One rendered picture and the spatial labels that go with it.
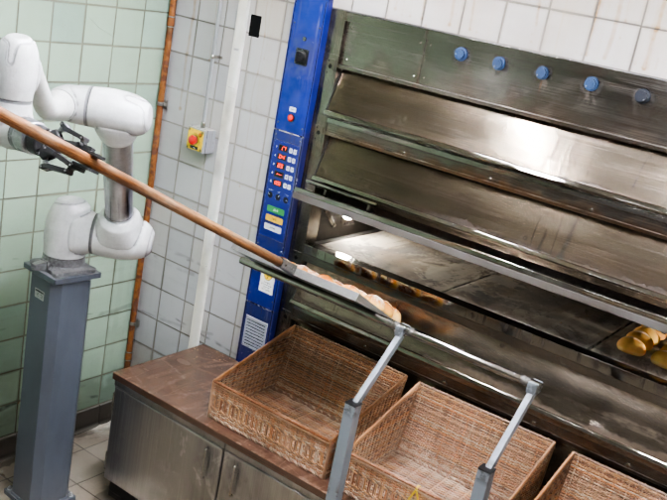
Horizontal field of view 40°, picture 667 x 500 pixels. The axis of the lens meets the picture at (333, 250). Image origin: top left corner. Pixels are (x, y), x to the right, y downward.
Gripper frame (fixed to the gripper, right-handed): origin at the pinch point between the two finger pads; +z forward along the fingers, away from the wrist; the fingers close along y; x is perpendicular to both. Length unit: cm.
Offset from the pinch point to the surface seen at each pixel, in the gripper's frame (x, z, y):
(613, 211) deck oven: -129, 85, -59
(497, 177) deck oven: -129, 43, -58
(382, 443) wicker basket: -149, 36, 43
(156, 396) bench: -125, -47, 64
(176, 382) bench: -139, -51, 58
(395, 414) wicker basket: -149, 36, 31
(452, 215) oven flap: -135, 31, -41
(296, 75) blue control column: -120, -47, -70
